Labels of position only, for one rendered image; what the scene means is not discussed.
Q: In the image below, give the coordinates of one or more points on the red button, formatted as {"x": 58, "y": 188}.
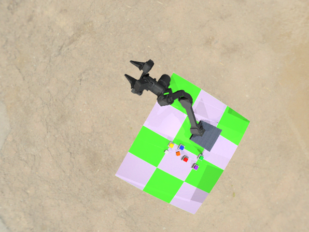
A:
{"x": 185, "y": 158}

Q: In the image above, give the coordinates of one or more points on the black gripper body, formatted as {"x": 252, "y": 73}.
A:
{"x": 146, "y": 68}

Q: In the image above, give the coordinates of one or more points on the purple button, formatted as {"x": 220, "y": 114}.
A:
{"x": 195, "y": 166}

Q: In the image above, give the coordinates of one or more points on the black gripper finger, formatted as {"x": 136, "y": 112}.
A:
{"x": 131, "y": 80}
{"x": 138, "y": 64}

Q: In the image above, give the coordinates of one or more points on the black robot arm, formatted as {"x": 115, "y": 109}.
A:
{"x": 161, "y": 87}

